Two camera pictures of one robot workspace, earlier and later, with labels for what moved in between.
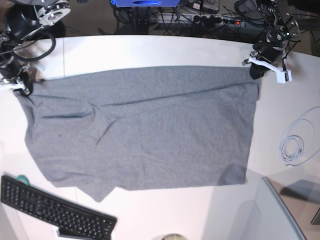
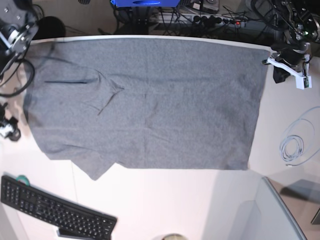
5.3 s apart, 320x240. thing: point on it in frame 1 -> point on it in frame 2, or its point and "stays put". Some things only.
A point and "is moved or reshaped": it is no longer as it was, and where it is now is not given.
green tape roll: x=23 y=179 stays put
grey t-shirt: x=97 y=129 is moved or reshaped
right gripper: x=267 y=50 -> x=293 y=53
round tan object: x=174 y=236 stays put
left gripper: x=10 y=69 -> x=12 y=121
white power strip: x=197 y=19 stays put
